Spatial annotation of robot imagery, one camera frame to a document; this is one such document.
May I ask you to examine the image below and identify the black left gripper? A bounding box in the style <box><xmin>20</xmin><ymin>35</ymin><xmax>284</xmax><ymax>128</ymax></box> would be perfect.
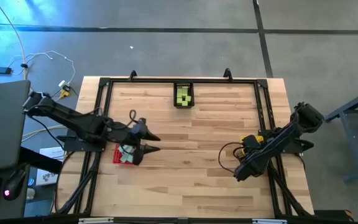
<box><xmin>124</xmin><ymin>129</ymin><xmax>162</xmax><ymax>166</ymax></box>

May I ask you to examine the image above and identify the red plastic basket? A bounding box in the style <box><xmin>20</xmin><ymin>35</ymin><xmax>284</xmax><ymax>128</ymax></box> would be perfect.
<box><xmin>112</xmin><ymin>142</ymin><xmax>136</xmax><ymax>166</ymax></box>

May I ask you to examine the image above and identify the black plastic basket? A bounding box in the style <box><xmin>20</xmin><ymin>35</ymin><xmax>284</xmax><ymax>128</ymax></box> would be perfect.
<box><xmin>173</xmin><ymin>81</ymin><xmax>195</xmax><ymax>109</ymax></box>

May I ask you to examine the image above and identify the white printed paper box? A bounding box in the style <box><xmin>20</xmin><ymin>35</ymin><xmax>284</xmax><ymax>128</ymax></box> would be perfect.
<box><xmin>35</xmin><ymin>146</ymin><xmax>65</xmax><ymax>187</ymax></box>

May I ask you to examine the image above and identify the blue-grey metal table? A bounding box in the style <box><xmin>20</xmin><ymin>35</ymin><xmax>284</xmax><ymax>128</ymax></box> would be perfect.
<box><xmin>323</xmin><ymin>84</ymin><xmax>358</xmax><ymax>182</ymax></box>

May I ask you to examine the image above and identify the black desk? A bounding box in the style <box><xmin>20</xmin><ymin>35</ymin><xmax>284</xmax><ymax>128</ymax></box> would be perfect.
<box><xmin>0</xmin><ymin>146</ymin><xmax>62</xmax><ymax>220</ymax></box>

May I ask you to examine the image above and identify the black computer mouse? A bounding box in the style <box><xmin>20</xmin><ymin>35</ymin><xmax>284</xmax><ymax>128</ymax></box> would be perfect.
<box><xmin>2</xmin><ymin>169</ymin><xmax>27</xmax><ymax>201</ymax></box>

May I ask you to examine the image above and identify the grey laptop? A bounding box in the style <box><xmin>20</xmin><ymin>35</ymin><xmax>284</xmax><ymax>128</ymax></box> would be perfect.
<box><xmin>0</xmin><ymin>80</ymin><xmax>31</xmax><ymax>174</ymax></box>

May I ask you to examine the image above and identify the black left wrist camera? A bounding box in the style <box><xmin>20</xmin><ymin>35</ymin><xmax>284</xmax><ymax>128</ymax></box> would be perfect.
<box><xmin>132</xmin><ymin>117</ymin><xmax>147</xmax><ymax>133</ymax></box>

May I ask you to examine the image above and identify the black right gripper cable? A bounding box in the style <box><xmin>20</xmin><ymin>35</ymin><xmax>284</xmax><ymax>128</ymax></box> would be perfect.
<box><xmin>218</xmin><ymin>142</ymin><xmax>245</xmax><ymax>175</ymax></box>

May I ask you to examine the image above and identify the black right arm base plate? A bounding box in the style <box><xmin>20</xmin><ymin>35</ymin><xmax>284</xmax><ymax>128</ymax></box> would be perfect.
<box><xmin>267</xmin><ymin>136</ymin><xmax>314</xmax><ymax>154</ymax></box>

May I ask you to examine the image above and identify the black aluminium table frame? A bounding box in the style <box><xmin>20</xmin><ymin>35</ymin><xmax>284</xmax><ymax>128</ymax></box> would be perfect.
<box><xmin>53</xmin><ymin>68</ymin><xmax>313</xmax><ymax>218</ymax></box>

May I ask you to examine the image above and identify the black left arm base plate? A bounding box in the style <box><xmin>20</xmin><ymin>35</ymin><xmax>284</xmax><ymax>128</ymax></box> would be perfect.
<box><xmin>57</xmin><ymin>129</ymin><xmax>105</xmax><ymax>152</ymax></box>

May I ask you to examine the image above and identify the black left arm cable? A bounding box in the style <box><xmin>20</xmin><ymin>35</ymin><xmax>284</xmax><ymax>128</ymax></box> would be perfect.
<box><xmin>26</xmin><ymin>116</ymin><xmax>62</xmax><ymax>149</ymax></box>

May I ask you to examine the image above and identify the beige floor cable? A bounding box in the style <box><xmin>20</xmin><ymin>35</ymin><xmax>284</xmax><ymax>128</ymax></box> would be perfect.
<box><xmin>22</xmin><ymin>124</ymin><xmax>65</xmax><ymax>139</ymax></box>

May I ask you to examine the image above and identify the thin white cable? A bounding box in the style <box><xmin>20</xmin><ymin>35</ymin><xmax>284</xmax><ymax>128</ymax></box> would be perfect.
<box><xmin>7</xmin><ymin>50</ymin><xmax>76</xmax><ymax>86</ymax></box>

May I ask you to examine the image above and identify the thick beige cable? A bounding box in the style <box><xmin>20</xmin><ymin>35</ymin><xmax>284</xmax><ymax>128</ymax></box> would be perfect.
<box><xmin>0</xmin><ymin>0</ymin><xmax>37</xmax><ymax>94</ymax></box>

